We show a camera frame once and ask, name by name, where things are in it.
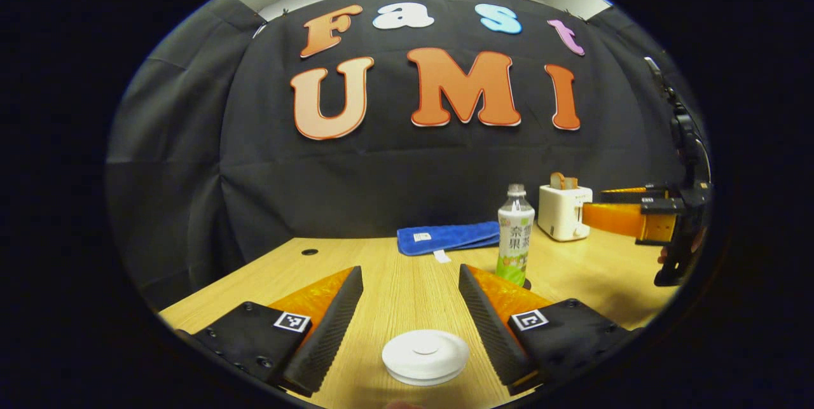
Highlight white toaster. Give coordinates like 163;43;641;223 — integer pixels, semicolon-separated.
537;184;594;243

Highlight clear water bottle white label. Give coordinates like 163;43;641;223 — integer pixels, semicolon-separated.
495;183;536;288

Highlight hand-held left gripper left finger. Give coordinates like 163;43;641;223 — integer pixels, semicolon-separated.
175;265;365;398

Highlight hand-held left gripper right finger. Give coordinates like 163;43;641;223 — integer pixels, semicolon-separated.
459;263;644;396

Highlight blue towel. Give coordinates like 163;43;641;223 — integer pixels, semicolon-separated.
396;221;501;264

